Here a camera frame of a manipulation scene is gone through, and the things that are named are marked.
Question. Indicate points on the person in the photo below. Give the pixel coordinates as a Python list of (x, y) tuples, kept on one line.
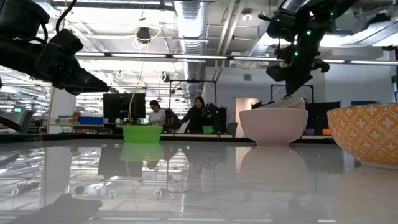
[(195, 118), (157, 116)]

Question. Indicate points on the purple background bowl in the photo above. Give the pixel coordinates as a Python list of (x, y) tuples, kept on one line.
[(309, 132)]

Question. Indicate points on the black ceiling camera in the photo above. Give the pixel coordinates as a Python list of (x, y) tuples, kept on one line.
[(143, 34)]

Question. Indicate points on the grey bowl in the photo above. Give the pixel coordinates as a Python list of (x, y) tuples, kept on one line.
[(292, 104)]

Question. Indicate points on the orange background bowl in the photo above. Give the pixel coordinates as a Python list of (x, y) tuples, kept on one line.
[(326, 132)]

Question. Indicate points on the dark office chair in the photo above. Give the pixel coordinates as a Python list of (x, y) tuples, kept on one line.
[(231, 128)]

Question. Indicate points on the black metal table frame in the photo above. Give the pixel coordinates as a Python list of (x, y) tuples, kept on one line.
[(77, 137)]

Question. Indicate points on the blue storage bin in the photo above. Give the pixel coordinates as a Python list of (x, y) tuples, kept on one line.
[(90, 120)]

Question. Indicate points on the black background robot arm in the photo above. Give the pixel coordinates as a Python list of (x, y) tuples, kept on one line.
[(212, 113)]

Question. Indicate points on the large pink bowl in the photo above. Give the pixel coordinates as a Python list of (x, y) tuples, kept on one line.
[(273, 127)]

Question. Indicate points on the black partition screen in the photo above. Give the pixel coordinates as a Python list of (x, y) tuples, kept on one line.
[(323, 116)]

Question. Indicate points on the orange patterned bowl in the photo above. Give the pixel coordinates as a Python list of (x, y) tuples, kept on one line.
[(367, 137)]

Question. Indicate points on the silver ventilation duct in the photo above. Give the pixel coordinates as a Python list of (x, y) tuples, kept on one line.
[(191, 28)]

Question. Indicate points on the black metal station frame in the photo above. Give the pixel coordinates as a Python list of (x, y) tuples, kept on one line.
[(192, 81), (292, 85)]

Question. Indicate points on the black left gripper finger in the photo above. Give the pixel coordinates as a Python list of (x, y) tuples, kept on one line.
[(84, 84)]

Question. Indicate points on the black monitor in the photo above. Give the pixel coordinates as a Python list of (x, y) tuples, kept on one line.
[(118, 107)]

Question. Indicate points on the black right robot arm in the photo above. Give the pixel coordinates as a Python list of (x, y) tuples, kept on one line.
[(317, 12)]

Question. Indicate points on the small green bowl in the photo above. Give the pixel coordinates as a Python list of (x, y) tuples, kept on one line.
[(142, 134)]

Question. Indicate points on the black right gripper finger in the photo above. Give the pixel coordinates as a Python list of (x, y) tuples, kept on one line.
[(297, 84)]

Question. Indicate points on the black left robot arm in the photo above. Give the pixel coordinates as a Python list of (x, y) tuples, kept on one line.
[(18, 59)]

